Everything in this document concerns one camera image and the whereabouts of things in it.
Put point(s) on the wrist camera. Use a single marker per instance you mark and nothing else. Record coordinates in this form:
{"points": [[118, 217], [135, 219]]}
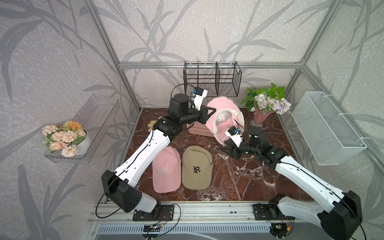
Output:
{"points": [[199, 94], [235, 135]]}

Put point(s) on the artificial flower bouquet green leaves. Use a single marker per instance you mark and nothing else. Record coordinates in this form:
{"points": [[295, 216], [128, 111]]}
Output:
{"points": [[267, 100]]}

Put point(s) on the beige baseball cap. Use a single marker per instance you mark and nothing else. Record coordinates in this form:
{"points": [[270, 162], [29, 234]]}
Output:
{"points": [[197, 168]]}

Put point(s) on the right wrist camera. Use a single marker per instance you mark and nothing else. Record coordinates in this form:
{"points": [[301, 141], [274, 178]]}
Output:
{"points": [[235, 135]]}

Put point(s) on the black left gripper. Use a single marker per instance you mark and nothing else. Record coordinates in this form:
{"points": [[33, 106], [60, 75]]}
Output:
{"points": [[203, 115]]}

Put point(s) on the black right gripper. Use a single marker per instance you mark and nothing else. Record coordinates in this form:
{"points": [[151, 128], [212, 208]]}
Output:
{"points": [[233, 149]]}

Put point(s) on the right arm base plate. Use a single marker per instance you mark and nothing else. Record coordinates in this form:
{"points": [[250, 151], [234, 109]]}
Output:
{"points": [[266, 212]]}

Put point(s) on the aluminium frame corner post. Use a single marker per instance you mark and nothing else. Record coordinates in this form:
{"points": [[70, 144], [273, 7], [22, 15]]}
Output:
{"points": [[302, 68]]}

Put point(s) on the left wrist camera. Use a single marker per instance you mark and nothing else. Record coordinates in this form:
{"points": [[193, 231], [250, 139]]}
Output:
{"points": [[199, 94]]}

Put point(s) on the black wire wall basket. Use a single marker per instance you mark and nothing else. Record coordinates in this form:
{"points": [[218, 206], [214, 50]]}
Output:
{"points": [[222, 80]]}

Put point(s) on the pink baseball cap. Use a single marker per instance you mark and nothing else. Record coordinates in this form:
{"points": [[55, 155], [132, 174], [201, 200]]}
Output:
{"points": [[227, 115], [167, 171]]}

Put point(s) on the aluminium front rail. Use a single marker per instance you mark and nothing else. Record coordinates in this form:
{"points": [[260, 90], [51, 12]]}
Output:
{"points": [[194, 212]]}

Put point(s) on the aluminium back crossbar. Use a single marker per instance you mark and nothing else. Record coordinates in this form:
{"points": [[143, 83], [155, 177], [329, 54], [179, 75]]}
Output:
{"points": [[207, 65]]}

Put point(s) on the white mesh wall basket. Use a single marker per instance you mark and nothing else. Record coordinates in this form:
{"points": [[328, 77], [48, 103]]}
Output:
{"points": [[329, 135]]}

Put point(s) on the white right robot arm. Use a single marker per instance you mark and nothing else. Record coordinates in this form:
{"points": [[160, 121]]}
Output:
{"points": [[337, 212]]}

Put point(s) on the yellow white work glove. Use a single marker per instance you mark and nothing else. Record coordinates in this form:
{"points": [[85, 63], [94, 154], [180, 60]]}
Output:
{"points": [[151, 125]]}

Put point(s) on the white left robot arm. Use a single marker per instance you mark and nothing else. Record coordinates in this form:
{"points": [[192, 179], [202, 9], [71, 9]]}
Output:
{"points": [[119, 185]]}

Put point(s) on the white pot peach flowers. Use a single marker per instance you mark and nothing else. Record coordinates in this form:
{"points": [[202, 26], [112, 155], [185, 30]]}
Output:
{"points": [[69, 139]]}

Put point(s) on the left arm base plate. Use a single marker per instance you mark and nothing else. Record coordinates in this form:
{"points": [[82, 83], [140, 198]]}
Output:
{"points": [[159, 214]]}

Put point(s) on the pink perforated plastic basket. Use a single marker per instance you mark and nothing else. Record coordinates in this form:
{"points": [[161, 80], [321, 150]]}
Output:
{"points": [[199, 129]]}

